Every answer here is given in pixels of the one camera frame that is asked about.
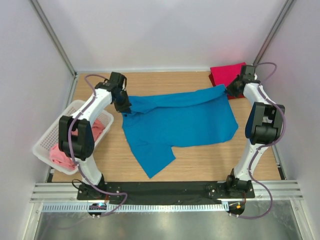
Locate blue t shirt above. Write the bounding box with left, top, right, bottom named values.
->
left=122, top=85, right=238, bottom=178

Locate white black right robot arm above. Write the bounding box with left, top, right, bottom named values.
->
left=225, top=65, right=286, bottom=198

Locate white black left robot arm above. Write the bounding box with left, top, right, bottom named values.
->
left=58, top=72, right=131, bottom=200

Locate folded dark red t shirt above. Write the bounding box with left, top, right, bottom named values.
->
left=208, top=73, right=245, bottom=100

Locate folded magenta t shirt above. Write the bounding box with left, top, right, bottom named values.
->
left=209, top=62, right=246, bottom=86

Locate white perforated plastic basket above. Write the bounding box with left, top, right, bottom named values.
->
left=32, top=93, right=114, bottom=185

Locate pink t shirt in basket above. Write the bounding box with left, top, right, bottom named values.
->
left=49, top=119, right=106, bottom=171

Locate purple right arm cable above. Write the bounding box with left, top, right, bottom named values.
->
left=229, top=61, right=286, bottom=220

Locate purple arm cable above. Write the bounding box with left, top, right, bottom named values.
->
left=229, top=61, right=286, bottom=220
left=69, top=73, right=128, bottom=218

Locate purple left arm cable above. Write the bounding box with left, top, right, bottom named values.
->
left=69, top=73, right=128, bottom=218

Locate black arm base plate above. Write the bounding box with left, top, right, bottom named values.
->
left=76, top=181, right=256, bottom=201

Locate aluminium rail frame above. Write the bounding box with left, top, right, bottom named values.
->
left=29, top=180, right=303, bottom=203

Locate white slotted cable duct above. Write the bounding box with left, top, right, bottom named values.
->
left=42, top=202, right=229, bottom=213

